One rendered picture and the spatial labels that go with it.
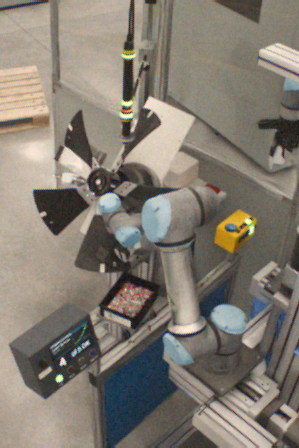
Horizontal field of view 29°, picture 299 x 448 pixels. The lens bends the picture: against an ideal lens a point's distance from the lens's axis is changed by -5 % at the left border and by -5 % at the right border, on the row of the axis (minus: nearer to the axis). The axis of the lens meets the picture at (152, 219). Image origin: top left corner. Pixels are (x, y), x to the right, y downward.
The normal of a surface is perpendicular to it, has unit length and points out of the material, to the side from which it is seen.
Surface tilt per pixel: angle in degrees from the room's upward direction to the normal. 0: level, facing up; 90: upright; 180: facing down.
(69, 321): 15
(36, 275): 0
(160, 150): 50
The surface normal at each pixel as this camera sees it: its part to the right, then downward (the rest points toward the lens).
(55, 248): 0.04, -0.76
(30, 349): -0.15, -0.85
